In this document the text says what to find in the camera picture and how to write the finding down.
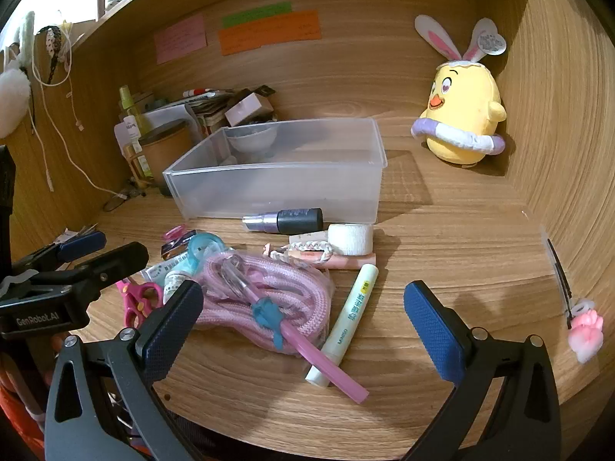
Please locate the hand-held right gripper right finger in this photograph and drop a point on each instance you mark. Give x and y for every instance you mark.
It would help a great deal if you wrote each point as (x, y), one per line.
(432, 331)

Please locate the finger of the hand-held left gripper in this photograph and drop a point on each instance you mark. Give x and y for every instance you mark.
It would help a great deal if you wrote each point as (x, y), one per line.
(84, 244)
(115, 261)

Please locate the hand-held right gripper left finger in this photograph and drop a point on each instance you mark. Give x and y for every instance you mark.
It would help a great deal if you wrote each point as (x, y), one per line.
(173, 331)

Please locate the pink scissors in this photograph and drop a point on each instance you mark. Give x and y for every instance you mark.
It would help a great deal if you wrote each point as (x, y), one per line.
(139, 302)

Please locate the pink and black small packet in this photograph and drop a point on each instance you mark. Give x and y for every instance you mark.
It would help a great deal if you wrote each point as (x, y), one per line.
(178, 240)

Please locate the pale yellow glue stick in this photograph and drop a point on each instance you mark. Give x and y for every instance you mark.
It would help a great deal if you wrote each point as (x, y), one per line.
(350, 317)

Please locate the pink stick tube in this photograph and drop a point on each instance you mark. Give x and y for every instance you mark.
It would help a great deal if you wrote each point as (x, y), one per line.
(350, 261)

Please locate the white bandage roll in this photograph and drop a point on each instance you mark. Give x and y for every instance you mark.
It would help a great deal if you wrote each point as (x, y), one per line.
(350, 239)

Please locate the clear plastic storage bin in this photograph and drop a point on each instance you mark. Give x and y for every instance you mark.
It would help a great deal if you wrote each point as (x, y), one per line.
(278, 187)

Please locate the bundle of binder clips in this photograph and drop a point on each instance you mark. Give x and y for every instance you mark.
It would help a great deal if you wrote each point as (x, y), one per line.
(72, 237)

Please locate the white flat ointment tube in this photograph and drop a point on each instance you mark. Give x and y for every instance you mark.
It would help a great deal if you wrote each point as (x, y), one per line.
(156, 272)

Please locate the eyeglasses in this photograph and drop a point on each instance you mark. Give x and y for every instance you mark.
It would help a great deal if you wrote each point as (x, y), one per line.
(122, 198)

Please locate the teal tape roll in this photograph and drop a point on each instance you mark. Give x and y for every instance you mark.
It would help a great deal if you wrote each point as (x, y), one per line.
(194, 249)

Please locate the orange cloth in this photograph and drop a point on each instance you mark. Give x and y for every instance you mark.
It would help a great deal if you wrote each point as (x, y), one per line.
(14, 422)

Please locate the brown round jar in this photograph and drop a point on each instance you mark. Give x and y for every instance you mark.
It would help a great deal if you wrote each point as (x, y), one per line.
(166, 153)

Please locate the white labelled bottle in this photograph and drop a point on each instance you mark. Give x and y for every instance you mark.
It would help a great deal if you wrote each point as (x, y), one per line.
(127, 132)

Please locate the yellow green spray bottle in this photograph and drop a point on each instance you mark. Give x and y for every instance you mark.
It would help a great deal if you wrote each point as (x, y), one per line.
(127, 103)

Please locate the white desk organizer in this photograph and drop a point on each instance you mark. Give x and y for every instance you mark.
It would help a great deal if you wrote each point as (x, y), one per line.
(166, 115)

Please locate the white fluffy pompom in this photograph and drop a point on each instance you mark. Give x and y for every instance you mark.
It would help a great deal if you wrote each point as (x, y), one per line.
(12, 101)

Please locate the purple spray bottle dark cap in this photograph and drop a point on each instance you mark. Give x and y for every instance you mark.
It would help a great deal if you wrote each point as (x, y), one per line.
(298, 220)

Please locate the stack of books and papers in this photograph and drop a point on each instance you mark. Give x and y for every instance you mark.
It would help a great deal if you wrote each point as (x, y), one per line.
(211, 113)

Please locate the white bowl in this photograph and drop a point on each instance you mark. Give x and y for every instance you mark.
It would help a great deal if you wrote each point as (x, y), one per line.
(252, 139)

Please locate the red and white marker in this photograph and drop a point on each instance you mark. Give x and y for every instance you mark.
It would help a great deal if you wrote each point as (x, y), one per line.
(199, 91)

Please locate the leopard print headband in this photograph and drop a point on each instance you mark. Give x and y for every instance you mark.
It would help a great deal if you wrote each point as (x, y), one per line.
(54, 48)

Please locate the pink small box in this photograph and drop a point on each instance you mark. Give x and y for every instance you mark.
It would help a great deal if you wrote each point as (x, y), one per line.
(247, 109)

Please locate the yellow chick plush toy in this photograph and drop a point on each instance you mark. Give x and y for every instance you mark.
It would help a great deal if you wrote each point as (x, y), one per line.
(461, 105)

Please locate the green sticky note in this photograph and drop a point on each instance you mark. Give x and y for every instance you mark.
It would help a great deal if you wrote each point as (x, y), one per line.
(257, 13)

